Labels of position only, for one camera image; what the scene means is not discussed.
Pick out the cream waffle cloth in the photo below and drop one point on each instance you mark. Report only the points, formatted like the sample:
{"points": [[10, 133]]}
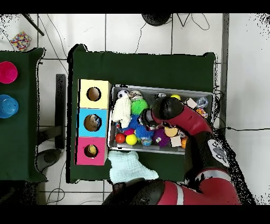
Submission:
{"points": [[121, 112]]}

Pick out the large blue spiky ball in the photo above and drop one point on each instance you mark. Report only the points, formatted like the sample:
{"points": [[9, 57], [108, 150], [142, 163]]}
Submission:
{"points": [[134, 122]]}

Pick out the yellow plush toy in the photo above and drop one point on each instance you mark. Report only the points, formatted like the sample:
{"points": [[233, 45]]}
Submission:
{"points": [[91, 149]]}

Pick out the red ball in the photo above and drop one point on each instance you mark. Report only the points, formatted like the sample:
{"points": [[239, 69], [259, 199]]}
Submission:
{"points": [[120, 138]]}

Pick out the yellow tennis ball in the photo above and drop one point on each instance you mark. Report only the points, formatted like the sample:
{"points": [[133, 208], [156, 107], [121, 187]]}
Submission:
{"points": [[175, 96]]}

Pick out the dark green tablecloth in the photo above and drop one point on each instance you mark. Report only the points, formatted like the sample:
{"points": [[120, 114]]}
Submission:
{"points": [[25, 139], [143, 67]]}

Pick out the yellow-green ball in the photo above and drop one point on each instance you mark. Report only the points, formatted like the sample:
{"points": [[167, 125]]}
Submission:
{"points": [[131, 140]]}

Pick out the blue cup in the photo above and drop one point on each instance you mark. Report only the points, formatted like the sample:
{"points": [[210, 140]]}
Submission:
{"points": [[8, 105]]}

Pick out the black round stand base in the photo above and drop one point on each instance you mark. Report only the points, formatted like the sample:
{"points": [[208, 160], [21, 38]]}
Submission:
{"points": [[155, 18]]}

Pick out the purple spiky ball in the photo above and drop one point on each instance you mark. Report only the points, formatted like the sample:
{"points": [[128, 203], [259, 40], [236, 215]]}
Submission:
{"points": [[161, 137]]}

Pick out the black chair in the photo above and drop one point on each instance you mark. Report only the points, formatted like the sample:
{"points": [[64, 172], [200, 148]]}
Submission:
{"points": [[60, 110]]}

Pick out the clear mesh bin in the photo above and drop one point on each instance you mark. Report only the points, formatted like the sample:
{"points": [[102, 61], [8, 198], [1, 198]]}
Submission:
{"points": [[139, 148]]}

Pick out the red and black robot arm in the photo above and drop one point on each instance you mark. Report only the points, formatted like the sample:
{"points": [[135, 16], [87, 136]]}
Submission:
{"points": [[194, 122]]}

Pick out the plain wooden cube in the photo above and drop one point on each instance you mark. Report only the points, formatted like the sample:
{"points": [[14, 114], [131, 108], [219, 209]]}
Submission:
{"points": [[191, 102]]}

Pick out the small soccer ball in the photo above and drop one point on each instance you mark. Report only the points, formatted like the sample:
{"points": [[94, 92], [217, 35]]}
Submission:
{"points": [[122, 93]]}

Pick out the wooden box with three holes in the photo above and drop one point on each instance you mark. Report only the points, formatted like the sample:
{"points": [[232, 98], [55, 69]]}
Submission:
{"points": [[102, 127]]}

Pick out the pink cup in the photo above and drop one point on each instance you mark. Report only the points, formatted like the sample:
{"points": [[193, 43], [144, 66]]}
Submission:
{"points": [[7, 72]]}

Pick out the mint green cloth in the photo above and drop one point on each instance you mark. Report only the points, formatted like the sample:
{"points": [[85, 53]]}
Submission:
{"points": [[126, 167]]}

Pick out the multicoloured patterned object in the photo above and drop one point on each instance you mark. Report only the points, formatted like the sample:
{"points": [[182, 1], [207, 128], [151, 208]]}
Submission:
{"points": [[20, 41]]}

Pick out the black rod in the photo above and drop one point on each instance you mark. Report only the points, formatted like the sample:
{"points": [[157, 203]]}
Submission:
{"points": [[33, 24]]}

